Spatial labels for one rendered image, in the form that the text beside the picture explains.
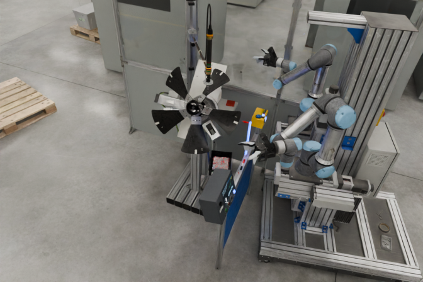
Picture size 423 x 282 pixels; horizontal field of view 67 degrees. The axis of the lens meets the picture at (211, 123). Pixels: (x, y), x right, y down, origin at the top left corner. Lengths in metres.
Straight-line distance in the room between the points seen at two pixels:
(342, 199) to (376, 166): 0.34
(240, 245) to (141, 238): 0.89
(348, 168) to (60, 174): 2.87
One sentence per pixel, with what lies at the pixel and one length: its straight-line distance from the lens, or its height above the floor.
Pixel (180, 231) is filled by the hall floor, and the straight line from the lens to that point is 3.17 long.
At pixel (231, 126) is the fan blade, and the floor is 1.15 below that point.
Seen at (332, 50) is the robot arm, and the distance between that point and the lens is 2.51.
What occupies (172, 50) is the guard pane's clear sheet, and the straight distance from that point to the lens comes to 3.27.
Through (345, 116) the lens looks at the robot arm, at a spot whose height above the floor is 1.65.
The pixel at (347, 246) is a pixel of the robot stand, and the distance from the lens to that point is 3.12.
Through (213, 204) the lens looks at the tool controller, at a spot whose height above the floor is 1.23.
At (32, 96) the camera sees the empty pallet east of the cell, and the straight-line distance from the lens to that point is 4.98.
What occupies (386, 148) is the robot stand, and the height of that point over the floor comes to 1.23.
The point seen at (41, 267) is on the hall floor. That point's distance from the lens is 3.26.
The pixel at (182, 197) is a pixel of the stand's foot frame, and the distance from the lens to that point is 3.30.
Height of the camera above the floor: 2.66
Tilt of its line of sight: 39 degrees down
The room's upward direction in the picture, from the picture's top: 3 degrees clockwise
